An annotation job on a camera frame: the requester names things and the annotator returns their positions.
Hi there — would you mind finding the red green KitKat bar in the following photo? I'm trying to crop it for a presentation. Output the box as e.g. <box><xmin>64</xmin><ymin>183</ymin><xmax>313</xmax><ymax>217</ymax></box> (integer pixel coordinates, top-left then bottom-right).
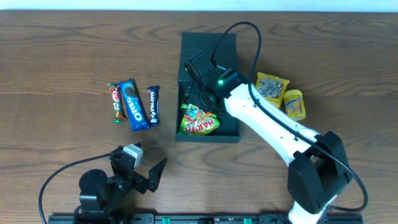
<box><xmin>108</xmin><ymin>83</ymin><xmax>127</xmax><ymax>123</ymax></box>

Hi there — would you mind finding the green Haribo gummy bag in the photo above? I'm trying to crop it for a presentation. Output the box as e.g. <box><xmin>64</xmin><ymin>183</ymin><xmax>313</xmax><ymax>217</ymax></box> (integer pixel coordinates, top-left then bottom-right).
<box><xmin>178</xmin><ymin>104</ymin><xmax>220</xmax><ymax>136</ymax></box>

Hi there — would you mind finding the blue Dairy Milk bar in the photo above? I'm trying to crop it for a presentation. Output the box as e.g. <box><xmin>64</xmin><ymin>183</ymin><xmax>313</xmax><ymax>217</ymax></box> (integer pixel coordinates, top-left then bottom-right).
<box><xmin>148</xmin><ymin>86</ymin><xmax>160</xmax><ymax>126</ymax></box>

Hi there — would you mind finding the blue Oreo cookie pack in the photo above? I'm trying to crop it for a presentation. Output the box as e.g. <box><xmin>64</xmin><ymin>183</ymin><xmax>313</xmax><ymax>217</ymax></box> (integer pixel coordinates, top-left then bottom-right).
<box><xmin>118</xmin><ymin>78</ymin><xmax>150</xmax><ymax>131</ymax></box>

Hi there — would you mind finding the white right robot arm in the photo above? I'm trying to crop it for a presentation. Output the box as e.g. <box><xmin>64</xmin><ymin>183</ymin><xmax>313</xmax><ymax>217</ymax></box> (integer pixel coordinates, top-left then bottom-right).
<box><xmin>184</xmin><ymin>65</ymin><xmax>354</xmax><ymax>223</ymax></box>

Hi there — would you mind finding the yellow Mentos jar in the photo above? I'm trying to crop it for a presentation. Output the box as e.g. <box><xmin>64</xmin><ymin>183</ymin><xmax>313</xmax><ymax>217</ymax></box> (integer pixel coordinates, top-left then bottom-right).
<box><xmin>284</xmin><ymin>90</ymin><xmax>306</xmax><ymax>121</ymax></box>

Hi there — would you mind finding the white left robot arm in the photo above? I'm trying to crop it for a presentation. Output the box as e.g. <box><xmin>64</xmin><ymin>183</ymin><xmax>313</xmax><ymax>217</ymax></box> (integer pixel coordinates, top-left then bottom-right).
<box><xmin>73</xmin><ymin>143</ymin><xmax>167</xmax><ymax>223</ymax></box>

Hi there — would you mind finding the dark green cardboard box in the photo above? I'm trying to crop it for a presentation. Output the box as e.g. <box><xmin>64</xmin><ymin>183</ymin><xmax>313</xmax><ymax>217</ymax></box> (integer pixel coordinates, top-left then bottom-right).
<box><xmin>174</xmin><ymin>31</ymin><xmax>241</xmax><ymax>144</ymax></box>

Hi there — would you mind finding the yellow sunflower seed bag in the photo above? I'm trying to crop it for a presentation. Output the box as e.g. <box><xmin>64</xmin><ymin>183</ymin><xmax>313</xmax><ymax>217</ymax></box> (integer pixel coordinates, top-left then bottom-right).
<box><xmin>256</xmin><ymin>72</ymin><xmax>290</xmax><ymax>108</ymax></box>

